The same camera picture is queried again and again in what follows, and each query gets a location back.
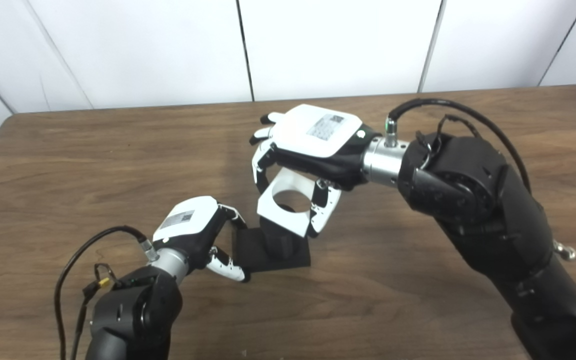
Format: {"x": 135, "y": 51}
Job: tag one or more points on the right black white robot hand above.
{"x": 318, "y": 140}

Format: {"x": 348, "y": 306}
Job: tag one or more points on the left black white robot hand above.
{"x": 188, "y": 222}

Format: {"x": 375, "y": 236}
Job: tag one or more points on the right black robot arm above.
{"x": 493, "y": 225}

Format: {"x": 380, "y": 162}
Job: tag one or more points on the white square piece with hole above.
{"x": 273, "y": 212}

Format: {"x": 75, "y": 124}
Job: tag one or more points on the black peg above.
{"x": 288, "y": 255}

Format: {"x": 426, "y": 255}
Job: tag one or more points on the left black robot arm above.
{"x": 133, "y": 315}

